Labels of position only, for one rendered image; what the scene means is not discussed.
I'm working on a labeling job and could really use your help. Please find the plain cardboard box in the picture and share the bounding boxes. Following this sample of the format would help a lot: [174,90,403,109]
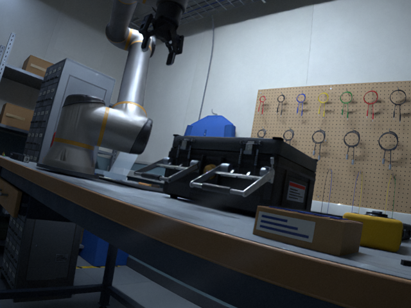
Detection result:
[0,102,35,132]
[21,55,55,78]

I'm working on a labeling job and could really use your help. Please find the black case lid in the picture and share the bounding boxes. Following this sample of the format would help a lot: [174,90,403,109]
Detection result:
[172,134,319,160]

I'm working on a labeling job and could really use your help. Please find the silver latch with black grip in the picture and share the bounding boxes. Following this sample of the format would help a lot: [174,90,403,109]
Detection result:
[134,158,200,184]
[189,162,277,197]

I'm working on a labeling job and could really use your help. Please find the large black cable coil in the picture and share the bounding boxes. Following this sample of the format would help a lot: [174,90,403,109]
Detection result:
[389,89,409,123]

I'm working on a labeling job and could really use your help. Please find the grey metal shelf unit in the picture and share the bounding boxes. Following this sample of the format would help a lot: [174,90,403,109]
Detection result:
[0,31,44,157]

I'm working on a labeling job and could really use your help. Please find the blue and yellow hanging lead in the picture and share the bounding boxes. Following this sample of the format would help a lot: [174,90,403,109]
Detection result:
[351,171,366,215]

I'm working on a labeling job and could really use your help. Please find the green cable coil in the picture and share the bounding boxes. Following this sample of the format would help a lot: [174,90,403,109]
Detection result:
[339,90,354,119]

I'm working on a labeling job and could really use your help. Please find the dark flat base plate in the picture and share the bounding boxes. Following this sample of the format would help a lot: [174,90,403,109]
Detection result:
[36,162,101,181]

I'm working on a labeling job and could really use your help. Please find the cardboard box with blue-lined label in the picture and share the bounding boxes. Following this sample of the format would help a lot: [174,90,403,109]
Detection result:
[252,205,364,257]

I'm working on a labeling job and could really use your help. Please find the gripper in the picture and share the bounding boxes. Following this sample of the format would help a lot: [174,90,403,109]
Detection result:
[139,0,185,66]

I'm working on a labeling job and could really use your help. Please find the blue machine housing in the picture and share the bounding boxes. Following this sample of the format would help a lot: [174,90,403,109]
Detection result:
[184,114,238,146]

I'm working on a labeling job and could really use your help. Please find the large red cable coil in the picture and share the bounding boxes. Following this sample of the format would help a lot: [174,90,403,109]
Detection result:
[363,89,378,121]

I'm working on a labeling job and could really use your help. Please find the grey small-drawer cabinet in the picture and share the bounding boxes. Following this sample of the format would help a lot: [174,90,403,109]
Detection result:
[23,57,117,168]

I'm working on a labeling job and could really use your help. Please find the blue cable coil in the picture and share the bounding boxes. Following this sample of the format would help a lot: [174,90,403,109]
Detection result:
[295,92,306,116]

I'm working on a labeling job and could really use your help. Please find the black instrument carry case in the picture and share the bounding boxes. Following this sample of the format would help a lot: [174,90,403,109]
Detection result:
[162,134,319,215]

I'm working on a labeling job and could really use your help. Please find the grey floor drawer cabinet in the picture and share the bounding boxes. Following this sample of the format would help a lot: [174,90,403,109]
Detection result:
[0,212,85,292]

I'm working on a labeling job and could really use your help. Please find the ceiling wire mesh tray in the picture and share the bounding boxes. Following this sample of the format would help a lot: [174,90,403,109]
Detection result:
[179,0,324,24]

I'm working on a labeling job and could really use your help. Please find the yellow plastic case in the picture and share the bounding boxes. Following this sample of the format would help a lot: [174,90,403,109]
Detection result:
[342,211,404,253]

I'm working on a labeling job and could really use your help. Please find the grey hanging test lead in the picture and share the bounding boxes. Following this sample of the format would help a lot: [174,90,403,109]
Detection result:
[322,168,335,215]

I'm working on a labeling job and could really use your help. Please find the small black device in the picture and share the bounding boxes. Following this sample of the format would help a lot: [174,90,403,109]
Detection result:
[8,151,32,164]

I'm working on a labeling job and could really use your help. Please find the blue bin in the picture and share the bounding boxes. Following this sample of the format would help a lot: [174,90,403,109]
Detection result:
[78,230,130,268]

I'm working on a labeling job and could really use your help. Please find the grey wall cable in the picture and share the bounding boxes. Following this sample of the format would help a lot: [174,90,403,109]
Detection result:
[199,15,216,120]

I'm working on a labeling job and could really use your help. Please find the yellow cable coil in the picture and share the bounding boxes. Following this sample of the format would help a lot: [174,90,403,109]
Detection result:
[317,92,330,116]

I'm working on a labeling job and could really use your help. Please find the workbench with orange edge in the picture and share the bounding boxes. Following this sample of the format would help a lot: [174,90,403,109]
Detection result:
[0,155,411,308]

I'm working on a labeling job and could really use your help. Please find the brown pegboard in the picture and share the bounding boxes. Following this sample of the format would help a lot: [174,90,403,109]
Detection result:
[249,79,411,215]

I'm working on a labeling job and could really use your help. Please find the yellow green hanging lead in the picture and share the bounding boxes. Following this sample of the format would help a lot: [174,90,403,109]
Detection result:
[384,172,398,219]

